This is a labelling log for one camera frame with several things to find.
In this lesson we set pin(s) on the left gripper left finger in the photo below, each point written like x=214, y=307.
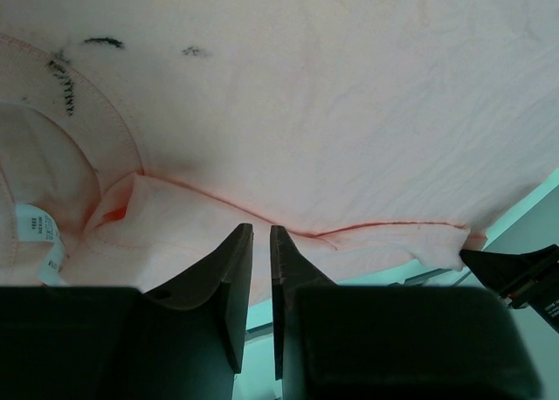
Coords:
x=220, y=281

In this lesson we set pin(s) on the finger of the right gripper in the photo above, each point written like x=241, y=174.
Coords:
x=503, y=273

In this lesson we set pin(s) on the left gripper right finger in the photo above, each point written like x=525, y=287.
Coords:
x=290, y=270

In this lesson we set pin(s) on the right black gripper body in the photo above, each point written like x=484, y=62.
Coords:
x=535, y=285

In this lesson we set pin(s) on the salmon pink t shirt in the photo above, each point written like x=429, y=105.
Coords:
x=375, y=131

